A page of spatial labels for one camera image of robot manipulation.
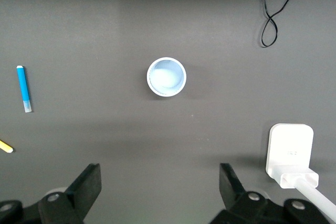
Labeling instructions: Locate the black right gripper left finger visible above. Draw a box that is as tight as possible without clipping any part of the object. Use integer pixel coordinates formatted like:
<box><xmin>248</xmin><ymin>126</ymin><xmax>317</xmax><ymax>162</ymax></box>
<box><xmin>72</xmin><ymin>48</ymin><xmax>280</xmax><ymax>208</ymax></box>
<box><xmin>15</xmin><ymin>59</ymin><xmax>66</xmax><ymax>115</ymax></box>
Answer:
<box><xmin>0</xmin><ymin>163</ymin><xmax>102</xmax><ymax>224</ymax></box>

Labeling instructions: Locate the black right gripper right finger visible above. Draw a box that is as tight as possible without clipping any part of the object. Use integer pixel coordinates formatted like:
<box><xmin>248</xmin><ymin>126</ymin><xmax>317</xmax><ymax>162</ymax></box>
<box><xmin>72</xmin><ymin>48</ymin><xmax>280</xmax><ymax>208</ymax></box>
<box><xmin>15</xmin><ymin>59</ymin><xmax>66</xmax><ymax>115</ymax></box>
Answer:
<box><xmin>209</xmin><ymin>163</ymin><xmax>329</xmax><ymax>224</ymax></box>

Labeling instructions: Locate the blue marker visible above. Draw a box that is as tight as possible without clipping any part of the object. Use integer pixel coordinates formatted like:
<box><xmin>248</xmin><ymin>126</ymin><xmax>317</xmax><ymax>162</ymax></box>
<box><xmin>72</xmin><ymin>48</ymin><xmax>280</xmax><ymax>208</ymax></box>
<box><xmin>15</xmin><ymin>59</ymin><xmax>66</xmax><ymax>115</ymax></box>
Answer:
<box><xmin>16</xmin><ymin>65</ymin><xmax>33</xmax><ymax>113</ymax></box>

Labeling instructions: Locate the white power adapter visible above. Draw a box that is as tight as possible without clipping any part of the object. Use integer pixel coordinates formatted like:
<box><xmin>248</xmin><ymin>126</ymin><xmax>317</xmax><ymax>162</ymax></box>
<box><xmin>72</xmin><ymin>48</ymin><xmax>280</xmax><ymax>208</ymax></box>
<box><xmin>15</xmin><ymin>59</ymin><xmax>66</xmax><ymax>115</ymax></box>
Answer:
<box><xmin>265</xmin><ymin>123</ymin><xmax>314</xmax><ymax>183</ymax></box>

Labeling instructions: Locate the yellow marker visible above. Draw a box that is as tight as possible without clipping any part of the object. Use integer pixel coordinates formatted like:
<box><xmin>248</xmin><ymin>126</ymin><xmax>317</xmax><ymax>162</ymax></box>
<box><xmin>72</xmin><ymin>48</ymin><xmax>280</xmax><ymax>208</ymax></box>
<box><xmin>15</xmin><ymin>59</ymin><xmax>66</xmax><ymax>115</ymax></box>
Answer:
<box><xmin>0</xmin><ymin>139</ymin><xmax>14</xmax><ymax>154</ymax></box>

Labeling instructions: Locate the translucent blue plastic cup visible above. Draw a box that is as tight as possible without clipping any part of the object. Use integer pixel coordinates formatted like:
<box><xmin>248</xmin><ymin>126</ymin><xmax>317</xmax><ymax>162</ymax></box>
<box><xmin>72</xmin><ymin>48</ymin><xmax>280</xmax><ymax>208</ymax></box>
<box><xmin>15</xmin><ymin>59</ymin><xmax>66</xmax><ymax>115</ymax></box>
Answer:
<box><xmin>146</xmin><ymin>57</ymin><xmax>187</xmax><ymax>98</ymax></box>

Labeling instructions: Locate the white cable with plug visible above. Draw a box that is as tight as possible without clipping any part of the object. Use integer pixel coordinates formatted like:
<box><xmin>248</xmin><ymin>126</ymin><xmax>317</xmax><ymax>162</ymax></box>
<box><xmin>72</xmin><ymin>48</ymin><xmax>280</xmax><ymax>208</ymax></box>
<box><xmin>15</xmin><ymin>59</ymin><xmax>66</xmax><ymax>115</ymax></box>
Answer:
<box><xmin>279</xmin><ymin>173</ymin><xmax>336</xmax><ymax>218</ymax></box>

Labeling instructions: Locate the thin black loose cable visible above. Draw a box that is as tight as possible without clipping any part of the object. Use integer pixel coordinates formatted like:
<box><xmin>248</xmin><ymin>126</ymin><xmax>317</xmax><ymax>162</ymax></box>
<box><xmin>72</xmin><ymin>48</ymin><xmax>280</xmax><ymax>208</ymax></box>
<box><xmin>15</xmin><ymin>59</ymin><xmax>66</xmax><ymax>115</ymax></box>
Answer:
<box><xmin>232</xmin><ymin>0</ymin><xmax>323</xmax><ymax>48</ymax></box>

